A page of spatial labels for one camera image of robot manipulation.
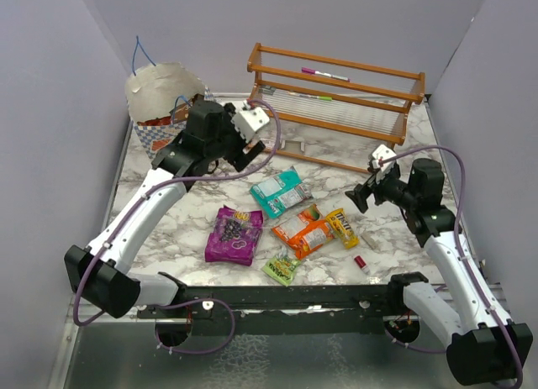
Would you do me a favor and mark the red lip balm tube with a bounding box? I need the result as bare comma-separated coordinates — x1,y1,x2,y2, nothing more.
354,255,370,275

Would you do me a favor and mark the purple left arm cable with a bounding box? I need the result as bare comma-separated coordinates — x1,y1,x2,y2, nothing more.
71,98,282,356

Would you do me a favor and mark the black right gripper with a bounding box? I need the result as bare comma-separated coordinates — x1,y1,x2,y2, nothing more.
346,164,419,212

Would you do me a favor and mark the pink marker pen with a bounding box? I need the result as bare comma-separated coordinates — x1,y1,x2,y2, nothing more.
301,67,351,82

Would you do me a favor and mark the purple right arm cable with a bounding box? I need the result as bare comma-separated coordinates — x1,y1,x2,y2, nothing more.
376,145,525,388

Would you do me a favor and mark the orange snack bag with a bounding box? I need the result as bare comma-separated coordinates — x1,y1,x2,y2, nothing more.
272,204,334,260

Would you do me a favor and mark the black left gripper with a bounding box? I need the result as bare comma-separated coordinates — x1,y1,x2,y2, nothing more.
206,104,266,171

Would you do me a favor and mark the brown sea salt snack bag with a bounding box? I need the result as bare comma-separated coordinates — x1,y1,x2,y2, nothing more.
170,94,203,124

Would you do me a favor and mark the small beige wrapper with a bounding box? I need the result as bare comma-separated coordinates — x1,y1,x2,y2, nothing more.
361,232,379,250

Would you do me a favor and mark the teal snack bag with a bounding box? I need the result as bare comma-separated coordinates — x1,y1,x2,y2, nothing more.
250,166,312,219

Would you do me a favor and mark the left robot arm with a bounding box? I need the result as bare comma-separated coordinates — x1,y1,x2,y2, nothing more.
64,100,270,318

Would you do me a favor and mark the checkered paper bag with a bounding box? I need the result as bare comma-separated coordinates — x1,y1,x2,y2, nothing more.
124,40,214,159

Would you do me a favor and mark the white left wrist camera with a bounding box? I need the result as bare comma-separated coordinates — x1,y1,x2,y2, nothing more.
231,101,270,143

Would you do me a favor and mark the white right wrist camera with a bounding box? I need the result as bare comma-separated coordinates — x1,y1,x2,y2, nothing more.
368,145,396,173

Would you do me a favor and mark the red chip bag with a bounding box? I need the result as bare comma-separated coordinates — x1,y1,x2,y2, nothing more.
137,116,171,127

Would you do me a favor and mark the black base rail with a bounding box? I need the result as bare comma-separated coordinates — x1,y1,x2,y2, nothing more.
138,285,409,337

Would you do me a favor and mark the light green candy packet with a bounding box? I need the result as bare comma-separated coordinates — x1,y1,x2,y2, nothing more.
261,246,302,286

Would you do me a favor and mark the yellow M&M's candy bag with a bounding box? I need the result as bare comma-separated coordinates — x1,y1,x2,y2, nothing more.
325,208,359,250

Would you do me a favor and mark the wooden shelf rack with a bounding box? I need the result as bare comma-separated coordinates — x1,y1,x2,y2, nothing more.
247,43,426,173

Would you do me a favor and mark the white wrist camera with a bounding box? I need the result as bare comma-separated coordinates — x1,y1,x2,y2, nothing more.
231,101,270,143
368,145,396,173

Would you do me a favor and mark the purple raisin snack bag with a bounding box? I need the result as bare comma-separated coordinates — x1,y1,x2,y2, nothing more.
204,206,264,266

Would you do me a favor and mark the green marker pen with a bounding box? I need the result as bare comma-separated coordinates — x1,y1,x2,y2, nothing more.
288,91,333,102

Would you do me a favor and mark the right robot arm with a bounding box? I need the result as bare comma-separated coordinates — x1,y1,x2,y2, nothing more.
346,158,533,387

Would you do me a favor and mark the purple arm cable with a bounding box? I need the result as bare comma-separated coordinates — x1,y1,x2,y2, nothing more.
376,145,525,388
71,98,282,356

